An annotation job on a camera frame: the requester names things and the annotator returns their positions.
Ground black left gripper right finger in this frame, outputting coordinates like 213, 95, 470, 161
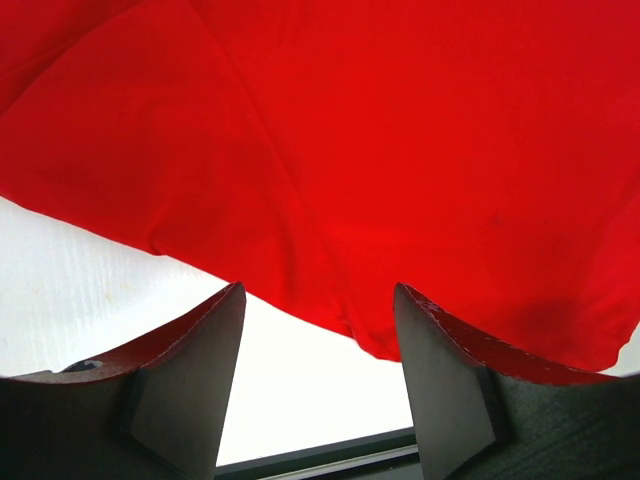
394, 284, 639, 479

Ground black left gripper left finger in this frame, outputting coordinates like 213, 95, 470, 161
1, 283, 246, 479

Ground red t shirt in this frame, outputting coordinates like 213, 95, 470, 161
1, 1, 639, 371

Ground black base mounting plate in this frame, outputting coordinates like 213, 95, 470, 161
215, 428, 422, 479

